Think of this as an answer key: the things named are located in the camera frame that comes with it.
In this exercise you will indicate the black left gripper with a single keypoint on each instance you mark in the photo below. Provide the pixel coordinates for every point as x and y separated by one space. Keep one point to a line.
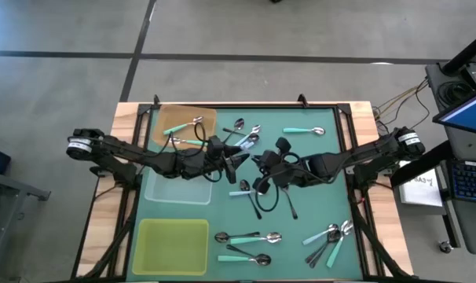
198 165

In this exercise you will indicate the black table clamp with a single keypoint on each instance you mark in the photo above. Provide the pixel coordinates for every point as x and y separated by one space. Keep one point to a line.
302 100
156 101

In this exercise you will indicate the gray side table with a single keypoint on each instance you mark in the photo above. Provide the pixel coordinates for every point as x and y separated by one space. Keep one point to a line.
10 184

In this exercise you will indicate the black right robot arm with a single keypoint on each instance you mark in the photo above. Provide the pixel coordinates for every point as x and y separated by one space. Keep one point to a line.
363 151

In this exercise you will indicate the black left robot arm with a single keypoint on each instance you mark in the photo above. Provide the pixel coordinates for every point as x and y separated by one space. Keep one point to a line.
120 151

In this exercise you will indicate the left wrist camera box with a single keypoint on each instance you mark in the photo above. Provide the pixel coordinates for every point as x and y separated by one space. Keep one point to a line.
215 146

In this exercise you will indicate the green table mat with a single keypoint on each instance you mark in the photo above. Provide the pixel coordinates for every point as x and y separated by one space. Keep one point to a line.
320 204

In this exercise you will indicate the orange plastic bin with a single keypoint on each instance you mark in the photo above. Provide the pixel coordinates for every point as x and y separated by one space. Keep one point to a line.
171 118

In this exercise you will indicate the yellow plastic bin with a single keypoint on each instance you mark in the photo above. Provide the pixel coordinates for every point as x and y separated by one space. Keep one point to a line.
169 247

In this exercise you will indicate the caster wheel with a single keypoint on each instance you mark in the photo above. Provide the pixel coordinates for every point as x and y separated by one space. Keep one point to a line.
445 247

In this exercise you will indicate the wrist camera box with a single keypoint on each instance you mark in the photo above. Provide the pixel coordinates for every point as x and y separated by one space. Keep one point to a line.
215 146
283 145

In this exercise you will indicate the clear plastic bin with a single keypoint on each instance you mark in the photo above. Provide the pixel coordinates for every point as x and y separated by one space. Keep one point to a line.
179 192

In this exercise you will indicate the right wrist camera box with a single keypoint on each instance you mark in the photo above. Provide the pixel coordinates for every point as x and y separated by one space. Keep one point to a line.
283 145

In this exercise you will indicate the black pole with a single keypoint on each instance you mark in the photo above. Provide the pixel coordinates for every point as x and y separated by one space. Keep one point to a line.
467 53

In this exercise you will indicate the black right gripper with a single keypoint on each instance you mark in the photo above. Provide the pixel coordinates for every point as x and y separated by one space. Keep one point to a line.
293 173

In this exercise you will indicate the silver metal spoon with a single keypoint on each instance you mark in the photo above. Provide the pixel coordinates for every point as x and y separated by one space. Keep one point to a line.
232 248

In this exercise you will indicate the monitor with blue screen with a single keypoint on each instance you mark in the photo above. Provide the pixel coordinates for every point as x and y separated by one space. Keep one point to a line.
469 114

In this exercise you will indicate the white paper sheet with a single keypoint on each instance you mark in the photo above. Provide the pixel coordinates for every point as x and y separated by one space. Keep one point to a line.
418 188

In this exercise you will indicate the black keyboard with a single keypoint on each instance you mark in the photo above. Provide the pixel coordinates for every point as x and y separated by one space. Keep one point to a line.
471 181

